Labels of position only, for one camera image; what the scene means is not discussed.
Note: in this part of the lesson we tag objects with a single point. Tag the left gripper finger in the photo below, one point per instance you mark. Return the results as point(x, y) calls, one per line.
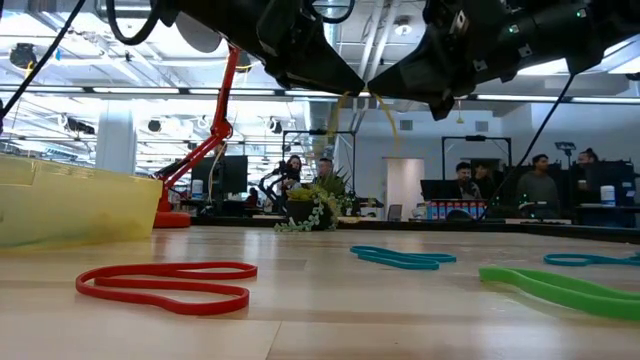
point(320, 65)
point(289, 80)

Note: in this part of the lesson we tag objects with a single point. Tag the white ceiling sensor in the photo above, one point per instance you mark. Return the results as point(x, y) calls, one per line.
point(402, 27)

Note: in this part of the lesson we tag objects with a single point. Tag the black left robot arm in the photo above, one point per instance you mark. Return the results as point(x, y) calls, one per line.
point(182, 6)

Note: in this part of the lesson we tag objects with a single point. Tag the person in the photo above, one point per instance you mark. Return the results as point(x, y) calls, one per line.
point(464, 177)
point(537, 185)
point(293, 170)
point(587, 162)
point(484, 174)
point(251, 196)
point(325, 169)

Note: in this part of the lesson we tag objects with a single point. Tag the white building column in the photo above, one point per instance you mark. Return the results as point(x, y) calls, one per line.
point(114, 145)

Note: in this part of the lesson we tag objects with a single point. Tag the potted succulent plant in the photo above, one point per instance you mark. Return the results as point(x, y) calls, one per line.
point(320, 200)

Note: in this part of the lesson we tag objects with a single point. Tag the red desk lamp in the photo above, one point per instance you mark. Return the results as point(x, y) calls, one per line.
point(220, 125)

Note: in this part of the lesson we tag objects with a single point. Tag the black computer monitor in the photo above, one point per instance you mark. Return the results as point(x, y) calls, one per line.
point(235, 172)
point(202, 175)

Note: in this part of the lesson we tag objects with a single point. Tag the silver ventilation duct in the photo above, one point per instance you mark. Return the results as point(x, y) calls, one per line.
point(334, 37)

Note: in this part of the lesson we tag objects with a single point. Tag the grey wall vent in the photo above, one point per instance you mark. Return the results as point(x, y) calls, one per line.
point(406, 125)
point(481, 126)

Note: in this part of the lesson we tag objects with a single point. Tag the black ceiling speaker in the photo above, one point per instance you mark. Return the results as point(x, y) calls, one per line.
point(154, 125)
point(22, 55)
point(275, 125)
point(80, 126)

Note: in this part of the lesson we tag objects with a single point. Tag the blue rubber band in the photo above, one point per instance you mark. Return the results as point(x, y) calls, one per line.
point(400, 265)
point(550, 260)

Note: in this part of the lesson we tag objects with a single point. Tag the white wipes canister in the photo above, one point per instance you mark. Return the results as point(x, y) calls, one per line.
point(608, 195)
point(197, 189)

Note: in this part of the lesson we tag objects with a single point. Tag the yellow rubber band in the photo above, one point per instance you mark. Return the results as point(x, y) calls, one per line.
point(387, 111)

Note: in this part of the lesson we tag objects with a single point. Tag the yellow plastic bin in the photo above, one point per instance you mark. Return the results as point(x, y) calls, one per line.
point(75, 210)

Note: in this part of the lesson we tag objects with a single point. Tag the black background robot arm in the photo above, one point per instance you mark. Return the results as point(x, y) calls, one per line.
point(272, 182)

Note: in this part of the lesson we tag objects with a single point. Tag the black desk partition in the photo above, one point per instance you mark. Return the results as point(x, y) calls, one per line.
point(620, 175)

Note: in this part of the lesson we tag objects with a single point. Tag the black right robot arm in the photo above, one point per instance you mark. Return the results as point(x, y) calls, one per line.
point(550, 30)

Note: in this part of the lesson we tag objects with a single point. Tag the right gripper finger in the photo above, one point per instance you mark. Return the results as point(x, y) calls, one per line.
point(415, 77)
point(442, 105)

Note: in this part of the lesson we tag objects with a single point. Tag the black station frame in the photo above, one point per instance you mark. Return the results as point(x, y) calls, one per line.
point(320, 132)
point(475, 137)

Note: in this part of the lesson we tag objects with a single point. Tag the grey chair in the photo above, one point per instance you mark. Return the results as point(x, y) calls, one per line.
point(395, 212)

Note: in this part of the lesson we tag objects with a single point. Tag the laptop computer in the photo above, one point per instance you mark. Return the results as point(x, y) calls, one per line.
point(440, 190)

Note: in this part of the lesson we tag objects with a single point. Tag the red rubber band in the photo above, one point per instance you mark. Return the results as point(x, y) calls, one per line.
point(81, 284)

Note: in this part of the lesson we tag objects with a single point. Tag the colourful drink can pack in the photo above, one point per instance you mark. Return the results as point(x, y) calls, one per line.
point(455, 206)

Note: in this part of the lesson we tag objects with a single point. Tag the green rubber band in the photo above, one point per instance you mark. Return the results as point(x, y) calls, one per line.
point(492, 276)

